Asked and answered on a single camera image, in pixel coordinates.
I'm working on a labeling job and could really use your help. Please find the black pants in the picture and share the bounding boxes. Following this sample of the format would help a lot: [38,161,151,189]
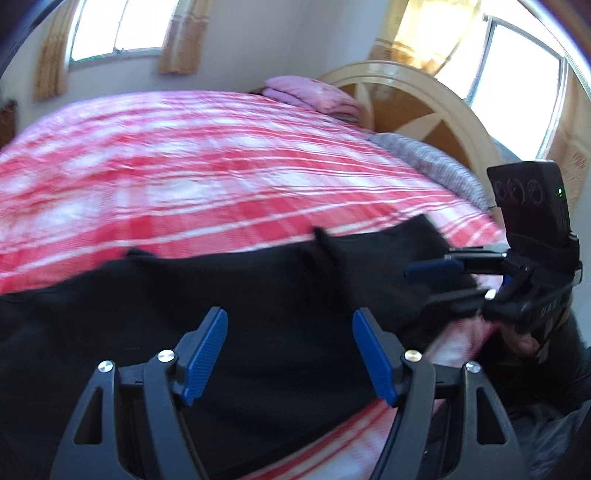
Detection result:
[0,215,497,478]

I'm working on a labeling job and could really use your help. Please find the person's right forearm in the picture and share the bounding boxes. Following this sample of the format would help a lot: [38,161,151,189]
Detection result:
[475,300,591,411]

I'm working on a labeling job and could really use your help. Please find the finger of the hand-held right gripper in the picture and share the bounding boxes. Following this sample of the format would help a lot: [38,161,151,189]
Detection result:
[404,251,513,282]
[418,286,497,319]

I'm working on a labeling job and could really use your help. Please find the sliding window with grey frame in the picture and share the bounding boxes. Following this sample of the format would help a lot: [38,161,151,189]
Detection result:
[69,0,178,70]

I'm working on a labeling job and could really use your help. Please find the bed with red plaid sheet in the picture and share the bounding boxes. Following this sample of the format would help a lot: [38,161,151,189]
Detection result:
[0,90,509,480]

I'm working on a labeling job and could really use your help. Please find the large bedside window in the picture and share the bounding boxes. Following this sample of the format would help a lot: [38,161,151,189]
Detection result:
[434,14,568,160]

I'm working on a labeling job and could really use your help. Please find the person's right hand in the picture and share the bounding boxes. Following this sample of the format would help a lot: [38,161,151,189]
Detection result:
[501,314,571,358]

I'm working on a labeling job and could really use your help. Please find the person's grey clothing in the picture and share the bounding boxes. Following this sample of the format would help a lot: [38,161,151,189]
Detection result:
[508,401,591,480]

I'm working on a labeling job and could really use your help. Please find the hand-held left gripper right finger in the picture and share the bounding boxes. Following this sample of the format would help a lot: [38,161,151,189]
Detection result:
[352,308,517,480]

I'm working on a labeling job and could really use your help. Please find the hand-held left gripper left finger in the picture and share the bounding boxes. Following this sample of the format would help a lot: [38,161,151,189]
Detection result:
[48,306,229,480]

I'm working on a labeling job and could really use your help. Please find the beige patterned curtain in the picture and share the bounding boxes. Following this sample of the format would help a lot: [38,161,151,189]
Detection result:
[158,0,213,75]
[32,0,79,102]

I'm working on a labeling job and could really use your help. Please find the cream and wood headboard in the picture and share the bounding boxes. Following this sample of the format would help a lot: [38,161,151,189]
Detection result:
[318,60,497,195]

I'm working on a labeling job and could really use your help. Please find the folded pink blanket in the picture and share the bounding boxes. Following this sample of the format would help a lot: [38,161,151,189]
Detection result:
[263,75,365,123]

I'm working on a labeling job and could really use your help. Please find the yellow sunlit curtain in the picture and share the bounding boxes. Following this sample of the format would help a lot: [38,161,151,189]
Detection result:
[374,0,481,77]
[547,69,591,213]

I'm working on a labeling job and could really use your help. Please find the striped pillow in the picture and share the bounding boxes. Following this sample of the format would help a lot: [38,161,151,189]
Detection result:
[367,132,490,210]

